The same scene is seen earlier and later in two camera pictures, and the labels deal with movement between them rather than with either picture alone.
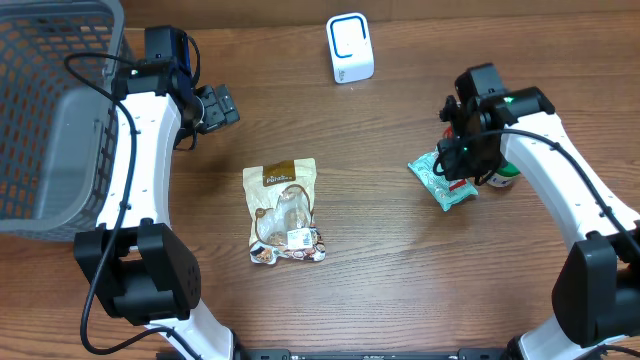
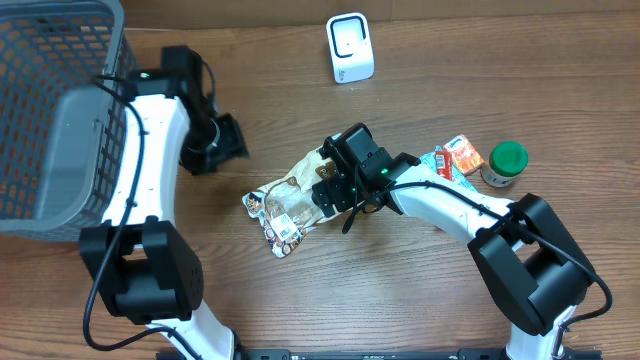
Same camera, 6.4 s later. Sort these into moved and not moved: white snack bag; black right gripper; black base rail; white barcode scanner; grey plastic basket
Moved: black right gripper; white snack bag
Not moved: grey plastic basket; white barcode scanner; black base rail
